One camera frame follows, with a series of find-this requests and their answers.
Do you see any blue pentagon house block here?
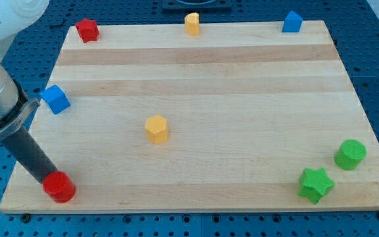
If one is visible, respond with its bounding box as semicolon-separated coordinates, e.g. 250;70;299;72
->
282;11;303;33

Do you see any green cylinder block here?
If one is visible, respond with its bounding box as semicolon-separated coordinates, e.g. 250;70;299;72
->
334;139;367;171

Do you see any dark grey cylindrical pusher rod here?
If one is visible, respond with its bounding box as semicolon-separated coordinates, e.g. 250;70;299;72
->
1;126;58;183

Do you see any light wooden board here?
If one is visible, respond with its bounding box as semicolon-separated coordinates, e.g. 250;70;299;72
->
0;20;379;214

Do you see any silver tool mounting flange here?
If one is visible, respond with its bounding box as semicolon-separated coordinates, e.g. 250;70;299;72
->
0;81;40;142

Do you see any red cylinder block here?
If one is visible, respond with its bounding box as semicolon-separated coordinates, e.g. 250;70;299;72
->
43;171;76;203

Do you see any black square base plate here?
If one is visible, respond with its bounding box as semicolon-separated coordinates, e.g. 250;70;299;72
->
161;0;232;12

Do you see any yellow hexagon block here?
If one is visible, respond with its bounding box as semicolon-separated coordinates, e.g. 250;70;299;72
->
145;115;168;144

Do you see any blue cube block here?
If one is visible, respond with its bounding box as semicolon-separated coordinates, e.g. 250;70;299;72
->
41;85;70;115

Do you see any red star block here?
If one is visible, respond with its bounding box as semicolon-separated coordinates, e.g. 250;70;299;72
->
75;18;99;43

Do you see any green star block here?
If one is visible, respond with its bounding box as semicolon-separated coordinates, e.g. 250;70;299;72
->
298;168;335;205

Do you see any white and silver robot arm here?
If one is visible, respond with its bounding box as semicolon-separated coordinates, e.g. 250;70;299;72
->
0;0;57;182

